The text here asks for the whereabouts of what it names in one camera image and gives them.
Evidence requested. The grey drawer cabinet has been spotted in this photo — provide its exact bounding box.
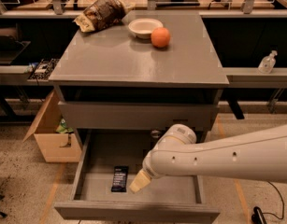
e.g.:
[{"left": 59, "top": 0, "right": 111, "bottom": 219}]
[{"left": 50, "top": 10, "right": 229, "bottom": 142}]

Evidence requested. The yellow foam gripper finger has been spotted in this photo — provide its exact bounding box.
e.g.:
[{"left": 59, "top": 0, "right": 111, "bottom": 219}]
[{"left": 129, "top": 169, "right": 151, "bottom": 193}]

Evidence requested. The cardboard box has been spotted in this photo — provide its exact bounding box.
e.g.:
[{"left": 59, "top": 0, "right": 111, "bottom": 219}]
[{"left": 23, "top": 91, "right": 82, "bottom": 162}]

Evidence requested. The open grey middle drawer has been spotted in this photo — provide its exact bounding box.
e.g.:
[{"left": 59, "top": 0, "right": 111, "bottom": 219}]
[{"left": 55, "top": 130, "right": 220, "bottom": 224}]

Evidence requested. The closed grey top drawer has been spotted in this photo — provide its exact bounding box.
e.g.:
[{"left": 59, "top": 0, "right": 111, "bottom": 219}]
[{"left": 58, "top": 102, "right": 218, "bottom": 131}]

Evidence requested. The clear sanitizer bottle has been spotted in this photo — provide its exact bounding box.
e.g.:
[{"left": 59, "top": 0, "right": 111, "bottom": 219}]
[{"left": 258, "top": 50, "right": 278, "bottom": 74}]

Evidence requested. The white bowl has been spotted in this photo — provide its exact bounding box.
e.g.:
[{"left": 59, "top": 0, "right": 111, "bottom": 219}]
[{"left": 128, "top": 18, "right": 163, "bottom": 39}]

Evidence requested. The brown chip bag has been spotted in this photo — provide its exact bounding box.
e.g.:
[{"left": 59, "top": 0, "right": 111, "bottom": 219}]
[{"left": 74, "top": 0, "right": 127, "bottom": 33}]

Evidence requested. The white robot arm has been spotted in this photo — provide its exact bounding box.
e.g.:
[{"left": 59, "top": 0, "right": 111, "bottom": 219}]
[{"left": 130, "top": 124, "right": 287, "bottom": 192}]

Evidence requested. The black device on floor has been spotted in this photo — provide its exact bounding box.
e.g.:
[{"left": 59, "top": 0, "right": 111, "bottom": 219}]
[{"left": 251, "top": 206, "right": 267, "bottom": 224}]

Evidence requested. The black patterned board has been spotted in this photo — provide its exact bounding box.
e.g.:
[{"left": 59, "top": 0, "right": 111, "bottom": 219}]
[{"left": 29, "top": 59, "right": 59, "bottom": 81}]

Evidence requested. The dark blue rxbar wrapper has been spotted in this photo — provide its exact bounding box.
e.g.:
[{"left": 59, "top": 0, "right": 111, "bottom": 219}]
[{"left": 111, "top": 166, "right": 129, "bottom": 192}]

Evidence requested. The green packet in box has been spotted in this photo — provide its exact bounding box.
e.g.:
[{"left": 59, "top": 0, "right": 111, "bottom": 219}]
[{"left": 56, "top": 119, "right": 73, "bottom": 133}]

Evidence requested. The black floor cable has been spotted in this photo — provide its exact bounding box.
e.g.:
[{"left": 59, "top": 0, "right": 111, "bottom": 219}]
[{"left": 262, "top": 180, "right": 285, "bottom": 220}]

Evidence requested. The orange fruit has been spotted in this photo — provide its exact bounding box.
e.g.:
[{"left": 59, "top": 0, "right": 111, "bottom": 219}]
[{"left": 151, "top": 27, "right": 170, "bottom": 49}]

